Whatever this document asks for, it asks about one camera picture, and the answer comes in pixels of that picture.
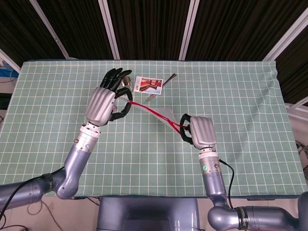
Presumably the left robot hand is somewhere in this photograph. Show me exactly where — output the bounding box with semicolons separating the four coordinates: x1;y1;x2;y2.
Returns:
85;68;134;127

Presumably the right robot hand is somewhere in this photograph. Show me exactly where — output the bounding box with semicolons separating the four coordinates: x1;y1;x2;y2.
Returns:
180;114;217;149

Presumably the clear red-zip plastic bag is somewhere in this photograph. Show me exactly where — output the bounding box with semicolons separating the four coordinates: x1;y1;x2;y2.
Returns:
115;96;187;137

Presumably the stainless steel cup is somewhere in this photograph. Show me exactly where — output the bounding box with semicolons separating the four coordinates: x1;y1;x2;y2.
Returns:
121;76;133;92

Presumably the picture postcard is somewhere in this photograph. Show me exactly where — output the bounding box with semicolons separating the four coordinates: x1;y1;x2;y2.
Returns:
133;76;164;95

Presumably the steel table knife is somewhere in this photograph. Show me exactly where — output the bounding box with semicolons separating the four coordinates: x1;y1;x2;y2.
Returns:
145;73;177;102

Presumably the green checked tablecloth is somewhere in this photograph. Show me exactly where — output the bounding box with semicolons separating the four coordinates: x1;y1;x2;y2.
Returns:
0;59;304;198

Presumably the black pleated curtain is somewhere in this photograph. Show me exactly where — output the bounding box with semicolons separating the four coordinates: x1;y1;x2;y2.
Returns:
0;0;308;104

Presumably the blue-grey robot torso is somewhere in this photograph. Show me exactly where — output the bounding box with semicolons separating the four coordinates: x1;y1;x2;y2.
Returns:
97;196;200;231

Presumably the blue and white poster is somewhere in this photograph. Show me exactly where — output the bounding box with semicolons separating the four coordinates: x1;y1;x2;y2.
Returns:
0;49;22;78

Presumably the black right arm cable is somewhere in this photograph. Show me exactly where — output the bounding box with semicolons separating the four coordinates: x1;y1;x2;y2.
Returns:
218;158;235;209

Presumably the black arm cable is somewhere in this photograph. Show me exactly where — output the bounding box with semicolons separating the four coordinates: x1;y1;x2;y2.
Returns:
0;177;46;217
218;158;235;209

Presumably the white aluminium frame post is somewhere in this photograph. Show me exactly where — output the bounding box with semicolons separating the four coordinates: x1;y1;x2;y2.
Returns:
98;0;120;60
30;0;73;60
262;7;308;62
178;0;202;61

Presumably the white side frame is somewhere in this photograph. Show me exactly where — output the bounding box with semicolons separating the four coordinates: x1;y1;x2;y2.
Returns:
285;99;308;119

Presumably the floor cable bundle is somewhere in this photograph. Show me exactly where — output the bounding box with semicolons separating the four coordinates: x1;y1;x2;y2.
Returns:
0;199;57;231

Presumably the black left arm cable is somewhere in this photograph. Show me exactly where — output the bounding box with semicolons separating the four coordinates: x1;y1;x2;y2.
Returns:
0;177;46;217

